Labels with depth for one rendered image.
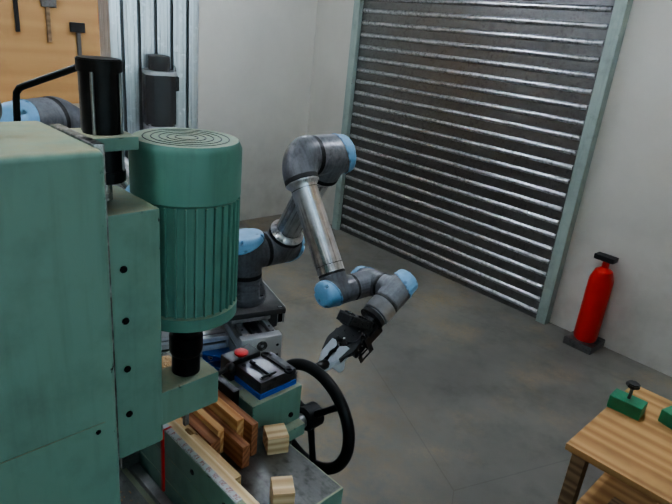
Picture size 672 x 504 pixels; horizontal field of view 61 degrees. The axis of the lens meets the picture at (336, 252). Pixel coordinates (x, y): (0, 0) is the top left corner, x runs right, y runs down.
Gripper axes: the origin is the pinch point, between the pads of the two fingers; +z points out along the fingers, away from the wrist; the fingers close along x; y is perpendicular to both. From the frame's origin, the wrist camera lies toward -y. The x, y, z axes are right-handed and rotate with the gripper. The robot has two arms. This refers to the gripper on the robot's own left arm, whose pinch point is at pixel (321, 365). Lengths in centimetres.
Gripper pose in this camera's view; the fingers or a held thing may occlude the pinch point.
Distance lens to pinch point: 145.4
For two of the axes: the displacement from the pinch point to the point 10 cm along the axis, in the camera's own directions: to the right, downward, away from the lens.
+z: -6.6, 6.4, -4.0
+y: 2.7, 7.0, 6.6
